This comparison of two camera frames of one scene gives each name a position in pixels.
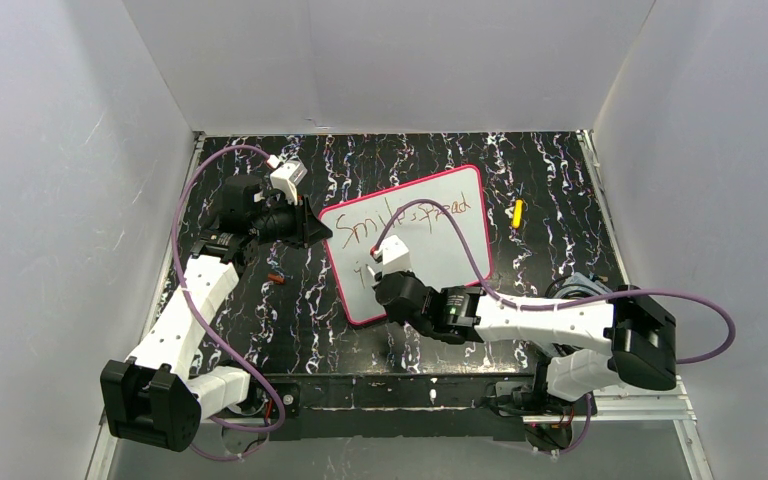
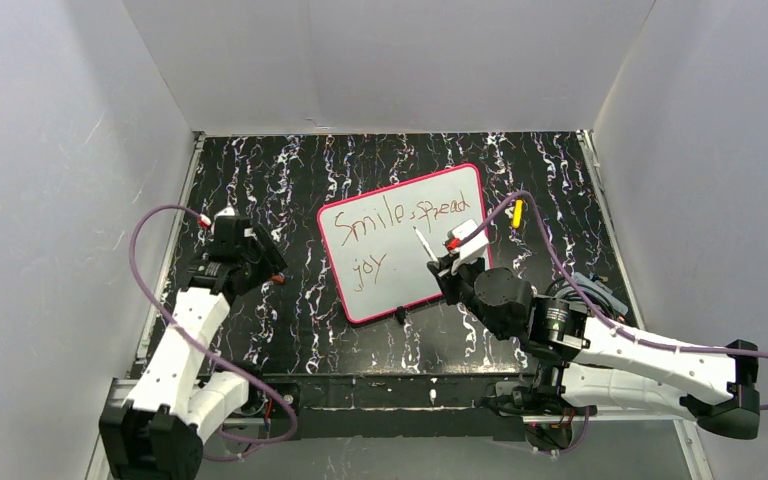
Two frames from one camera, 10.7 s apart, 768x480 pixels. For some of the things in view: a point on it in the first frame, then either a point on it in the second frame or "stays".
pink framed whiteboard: (442, 218) stays
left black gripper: (299, 222) -> (268, 254)
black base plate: (398, 406) stays
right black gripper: (388, 291) -> (446, 274)
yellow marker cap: (517, 214) stays
